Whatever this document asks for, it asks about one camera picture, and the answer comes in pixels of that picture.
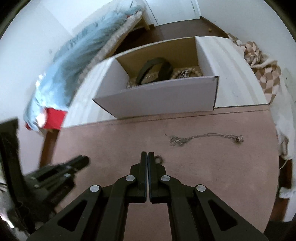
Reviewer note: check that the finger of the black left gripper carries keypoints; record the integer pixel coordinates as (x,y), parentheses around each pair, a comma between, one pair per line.
(76,164)

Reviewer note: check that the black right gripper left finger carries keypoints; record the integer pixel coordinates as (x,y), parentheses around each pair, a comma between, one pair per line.
(99,213)

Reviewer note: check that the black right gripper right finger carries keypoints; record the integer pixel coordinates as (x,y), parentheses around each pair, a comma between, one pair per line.
(196,213)

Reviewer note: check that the red bed sheet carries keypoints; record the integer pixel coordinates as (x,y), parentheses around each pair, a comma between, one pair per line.
(44,119)

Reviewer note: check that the pink suede cloth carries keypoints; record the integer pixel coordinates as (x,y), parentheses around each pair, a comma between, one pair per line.
(195,176)

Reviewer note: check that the light blue duvet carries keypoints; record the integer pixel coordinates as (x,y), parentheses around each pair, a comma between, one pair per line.
(58,85)

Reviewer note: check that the black headband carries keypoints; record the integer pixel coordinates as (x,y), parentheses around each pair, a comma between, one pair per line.
(159,66)

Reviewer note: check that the white cardboard box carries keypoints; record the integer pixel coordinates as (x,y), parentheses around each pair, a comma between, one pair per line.
(118,97)

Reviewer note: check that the beige checkered blanket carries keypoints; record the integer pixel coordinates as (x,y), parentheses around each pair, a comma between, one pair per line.
(266,69)

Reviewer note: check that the white door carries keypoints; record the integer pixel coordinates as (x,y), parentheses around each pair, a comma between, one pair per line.
(160,12)

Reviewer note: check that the silver chain jewelry in box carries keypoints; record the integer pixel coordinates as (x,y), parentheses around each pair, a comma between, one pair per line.
(131,83)

